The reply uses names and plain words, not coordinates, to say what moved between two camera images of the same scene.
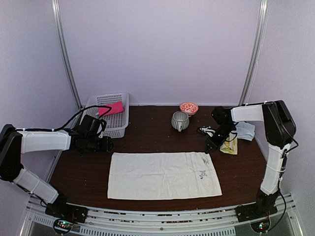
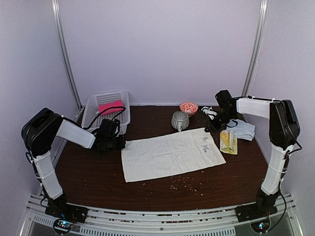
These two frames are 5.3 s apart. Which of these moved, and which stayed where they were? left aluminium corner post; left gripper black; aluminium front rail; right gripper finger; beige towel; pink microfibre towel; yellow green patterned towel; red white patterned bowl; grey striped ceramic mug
Moved: beige towel; left gripper black; right gripper finger
Stayed: left aluminium corner post; aluminium front rail; yellow green patterned towel; pink microfibre towel; red white patterned bowl; grey striped ceramic mug
